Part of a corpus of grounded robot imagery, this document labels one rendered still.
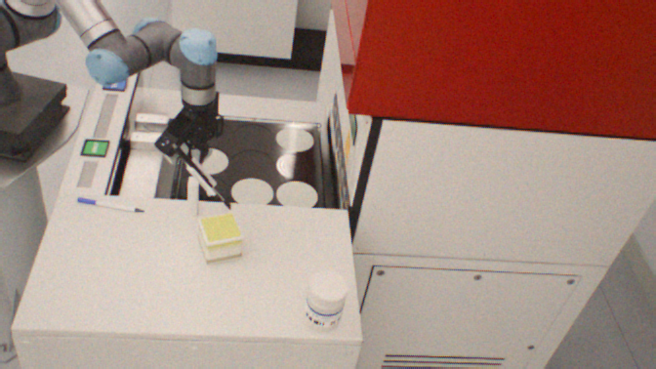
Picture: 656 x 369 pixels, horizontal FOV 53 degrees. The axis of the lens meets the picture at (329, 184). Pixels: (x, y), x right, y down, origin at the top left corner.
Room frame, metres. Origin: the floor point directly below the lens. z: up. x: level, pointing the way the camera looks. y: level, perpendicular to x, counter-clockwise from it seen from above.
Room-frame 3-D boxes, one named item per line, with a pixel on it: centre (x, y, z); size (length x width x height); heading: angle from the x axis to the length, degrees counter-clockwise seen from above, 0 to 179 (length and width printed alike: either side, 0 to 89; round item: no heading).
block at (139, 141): (1.25, 0.47, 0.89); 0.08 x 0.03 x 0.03; 101
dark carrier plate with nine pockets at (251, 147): (1.24, 0.20, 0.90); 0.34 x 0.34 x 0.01; 11
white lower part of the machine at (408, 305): (1.54, -0.32, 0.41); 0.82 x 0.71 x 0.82; 11
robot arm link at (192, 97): (1.18, 0.33, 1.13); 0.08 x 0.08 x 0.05
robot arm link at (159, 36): (1.21, 0.42, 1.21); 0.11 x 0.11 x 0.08; 64
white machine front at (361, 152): (1.47, 0.02, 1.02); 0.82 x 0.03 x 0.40; 11
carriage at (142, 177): (1.17, 0.46, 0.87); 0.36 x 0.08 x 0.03; 11
